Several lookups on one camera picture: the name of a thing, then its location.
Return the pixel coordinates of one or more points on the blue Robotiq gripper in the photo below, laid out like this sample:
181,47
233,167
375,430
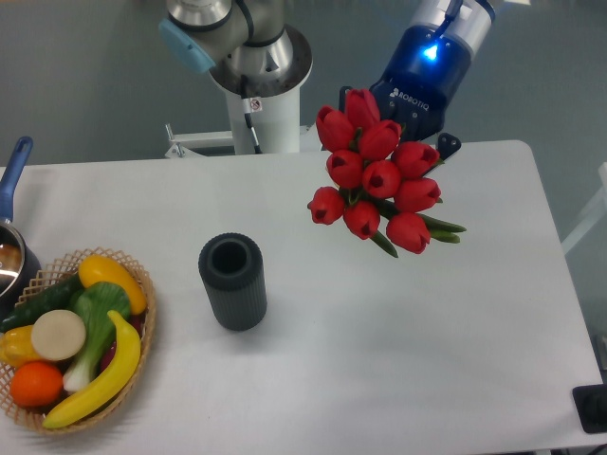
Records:
418,84

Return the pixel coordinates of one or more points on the red tulip bouquet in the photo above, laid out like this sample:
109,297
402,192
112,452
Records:
380,188

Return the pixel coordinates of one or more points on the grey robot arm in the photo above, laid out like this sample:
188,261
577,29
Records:
222,26

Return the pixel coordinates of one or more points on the dark grey ribbed vase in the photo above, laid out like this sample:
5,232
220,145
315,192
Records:
232,271

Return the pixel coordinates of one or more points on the red vegetable in basket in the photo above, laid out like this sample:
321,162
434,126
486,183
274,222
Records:
137,321

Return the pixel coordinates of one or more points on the yellow squash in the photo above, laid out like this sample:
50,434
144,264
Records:
97,268

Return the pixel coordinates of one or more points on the black device at edge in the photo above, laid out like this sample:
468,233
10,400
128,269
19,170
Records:
591,404

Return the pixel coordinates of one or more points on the green bok choy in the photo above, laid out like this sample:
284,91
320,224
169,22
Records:
92,306

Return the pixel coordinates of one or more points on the yellow banana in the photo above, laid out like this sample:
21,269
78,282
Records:
107,385

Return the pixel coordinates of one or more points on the green cucumber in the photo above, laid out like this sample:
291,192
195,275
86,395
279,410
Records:
55,297

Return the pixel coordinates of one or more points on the beige round mushroom cap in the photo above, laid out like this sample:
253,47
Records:
58,335

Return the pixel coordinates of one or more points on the yellow bell pepper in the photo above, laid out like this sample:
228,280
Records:
17,348

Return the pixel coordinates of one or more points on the orange fruit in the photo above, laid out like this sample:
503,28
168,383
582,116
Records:
36,384

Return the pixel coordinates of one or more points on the woven wicker basket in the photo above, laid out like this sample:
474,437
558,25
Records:
57,271

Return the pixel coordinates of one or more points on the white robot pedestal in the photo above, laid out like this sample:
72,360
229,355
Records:
261,84

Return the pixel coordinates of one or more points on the blue handled saucepan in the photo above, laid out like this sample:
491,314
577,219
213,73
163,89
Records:
19,265

